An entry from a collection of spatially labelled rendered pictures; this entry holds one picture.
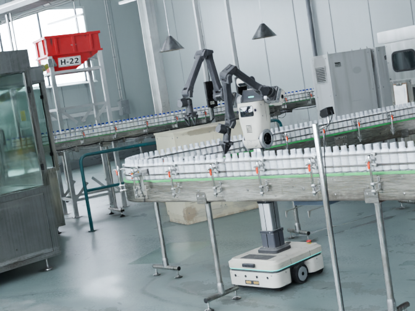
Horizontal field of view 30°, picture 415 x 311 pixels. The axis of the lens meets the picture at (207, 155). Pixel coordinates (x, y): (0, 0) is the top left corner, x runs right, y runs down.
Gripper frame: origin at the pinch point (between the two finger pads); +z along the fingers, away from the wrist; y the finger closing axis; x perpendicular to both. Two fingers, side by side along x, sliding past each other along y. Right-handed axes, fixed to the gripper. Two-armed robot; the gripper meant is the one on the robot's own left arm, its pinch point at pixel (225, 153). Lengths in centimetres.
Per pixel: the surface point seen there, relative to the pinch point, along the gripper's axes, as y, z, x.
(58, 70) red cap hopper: -584, -195, 216
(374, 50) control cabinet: -234, -268, 537
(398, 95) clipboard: -70, -137, 348
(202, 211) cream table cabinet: -293, 12, 269
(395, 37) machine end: -60, -197, 319
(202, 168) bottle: -5.0, 14.4, -17.2
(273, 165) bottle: 64, 15, -17
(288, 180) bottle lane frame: 78, 25, -16
